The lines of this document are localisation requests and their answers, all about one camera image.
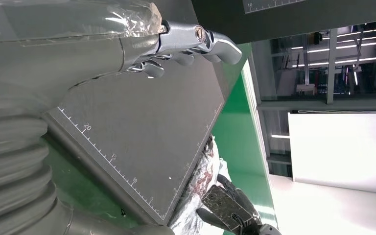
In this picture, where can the green conveyor belt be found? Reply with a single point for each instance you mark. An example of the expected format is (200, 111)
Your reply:
(236, 139)

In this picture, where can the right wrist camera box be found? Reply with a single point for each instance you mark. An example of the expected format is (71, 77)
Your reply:
(222, 207)

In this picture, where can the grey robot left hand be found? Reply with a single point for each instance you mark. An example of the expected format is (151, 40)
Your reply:
(61, 55)

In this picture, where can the black yellow ruler label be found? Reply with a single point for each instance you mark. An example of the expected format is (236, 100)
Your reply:
(272, 5)

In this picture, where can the grey mailer bag red print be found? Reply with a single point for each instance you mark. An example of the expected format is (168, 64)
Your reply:
(191, 201)

